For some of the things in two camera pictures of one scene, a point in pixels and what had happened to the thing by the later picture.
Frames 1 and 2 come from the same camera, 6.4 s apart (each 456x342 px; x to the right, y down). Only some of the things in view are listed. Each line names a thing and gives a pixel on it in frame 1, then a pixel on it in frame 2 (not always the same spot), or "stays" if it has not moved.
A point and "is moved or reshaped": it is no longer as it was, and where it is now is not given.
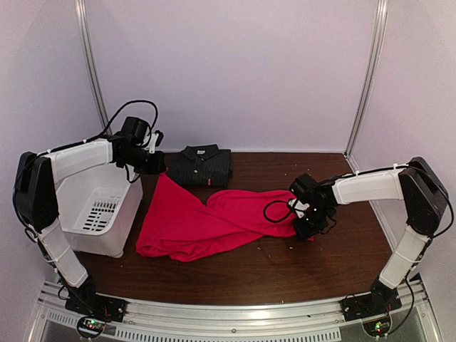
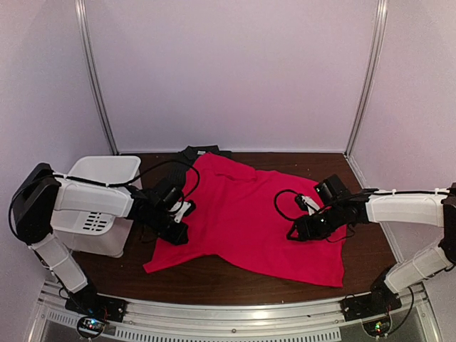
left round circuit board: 90,327 stays
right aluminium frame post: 378,40 stays
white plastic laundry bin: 98,209 stays
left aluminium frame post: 83,23 stays
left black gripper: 157,167 to 176,239
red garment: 179,229 is moved or reshaped
